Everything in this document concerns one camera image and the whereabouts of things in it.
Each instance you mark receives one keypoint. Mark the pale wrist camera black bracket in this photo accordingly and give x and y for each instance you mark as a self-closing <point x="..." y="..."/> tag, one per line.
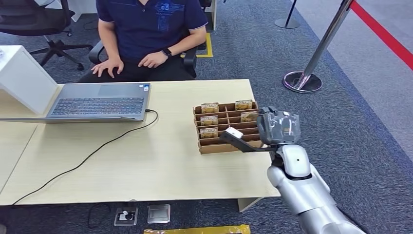
<point x="234" y="133"/>

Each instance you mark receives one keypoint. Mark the grey open laptop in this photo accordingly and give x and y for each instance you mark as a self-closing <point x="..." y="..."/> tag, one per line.
<point x="96" y="106"/>

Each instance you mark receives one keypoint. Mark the open floor socket box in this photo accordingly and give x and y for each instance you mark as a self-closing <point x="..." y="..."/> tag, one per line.
<point x="125" y="216"/>

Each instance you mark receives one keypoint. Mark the white box stand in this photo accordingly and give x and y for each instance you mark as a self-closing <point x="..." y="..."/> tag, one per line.
<point x="22" y="77"/>

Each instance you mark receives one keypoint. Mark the beige table leg panel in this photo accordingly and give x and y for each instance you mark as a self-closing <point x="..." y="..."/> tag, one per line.
<point x="246" y="204"/>

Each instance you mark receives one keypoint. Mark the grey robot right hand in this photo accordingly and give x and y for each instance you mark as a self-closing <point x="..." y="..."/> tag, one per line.
<point x="279" y="127"/>

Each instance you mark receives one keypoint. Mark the yellow floor tape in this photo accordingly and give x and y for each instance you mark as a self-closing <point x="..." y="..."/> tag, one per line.
<point x="209" y="48"/>

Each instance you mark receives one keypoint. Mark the black wristwatch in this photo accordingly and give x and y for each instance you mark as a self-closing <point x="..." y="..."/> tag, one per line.
<point x="166" y="52"/>

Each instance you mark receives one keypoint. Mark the dark stanchion post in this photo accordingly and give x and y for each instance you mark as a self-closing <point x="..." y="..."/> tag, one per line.
<point x="287" y="23"/>

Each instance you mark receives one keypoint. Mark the red barrier belt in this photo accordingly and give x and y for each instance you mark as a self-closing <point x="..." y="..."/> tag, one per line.
<point x="384" y="34"/>

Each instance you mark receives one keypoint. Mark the closed floor socket cover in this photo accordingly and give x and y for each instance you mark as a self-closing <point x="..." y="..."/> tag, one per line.
<point x="158" y="214"/>

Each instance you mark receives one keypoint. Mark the brown wooden card holder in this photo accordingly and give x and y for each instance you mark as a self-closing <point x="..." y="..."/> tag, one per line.
<point x="219" y="147"/>

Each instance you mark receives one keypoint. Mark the black empty office chair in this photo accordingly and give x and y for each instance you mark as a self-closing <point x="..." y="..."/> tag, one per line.
<point x="35" y="16"/>

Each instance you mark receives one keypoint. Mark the person's right forearm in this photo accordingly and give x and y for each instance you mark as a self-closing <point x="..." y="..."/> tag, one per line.
<point x="111" y="48"/>

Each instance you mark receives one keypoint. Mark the person's right hand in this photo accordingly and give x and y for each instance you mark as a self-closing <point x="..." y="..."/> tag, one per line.
<point x="108" y="66"/>

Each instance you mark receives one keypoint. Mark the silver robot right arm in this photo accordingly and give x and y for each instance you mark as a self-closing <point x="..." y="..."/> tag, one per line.
<point x="303" y="190"/>

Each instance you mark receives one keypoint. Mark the yellow board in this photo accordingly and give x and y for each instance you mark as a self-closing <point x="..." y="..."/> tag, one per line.
<point x="200" y="230"/>

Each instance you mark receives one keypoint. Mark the person's left hand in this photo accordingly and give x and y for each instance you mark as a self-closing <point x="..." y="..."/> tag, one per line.
<point x="153" y="59"/>

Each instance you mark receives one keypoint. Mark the person's left forearm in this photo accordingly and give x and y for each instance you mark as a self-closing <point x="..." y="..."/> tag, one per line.
<point x="187" y="40"/>

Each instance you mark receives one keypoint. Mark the white cabinet panel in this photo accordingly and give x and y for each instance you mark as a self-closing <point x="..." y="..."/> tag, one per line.
<point x="214" y="14"/>

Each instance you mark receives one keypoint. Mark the person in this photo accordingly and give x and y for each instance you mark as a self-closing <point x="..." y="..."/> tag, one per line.
<point x="148" y="29"/>

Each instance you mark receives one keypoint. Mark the person's hand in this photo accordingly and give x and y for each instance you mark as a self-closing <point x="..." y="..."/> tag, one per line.
<point x="108" y="66"/>
<point x="153" y="59"/>

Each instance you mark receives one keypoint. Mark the silver stanchion post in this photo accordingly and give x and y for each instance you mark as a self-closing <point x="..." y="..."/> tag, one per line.
<point x="319" y="48"/>

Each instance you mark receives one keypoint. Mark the gold patterned hotel card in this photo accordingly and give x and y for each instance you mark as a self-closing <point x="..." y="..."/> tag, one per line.
<point x="210" y="108"/>
<point x="208" y="133"/>
<point x="246" y="118"/>
<point x="209" y="120"/>
<point x="243" y="105"/>

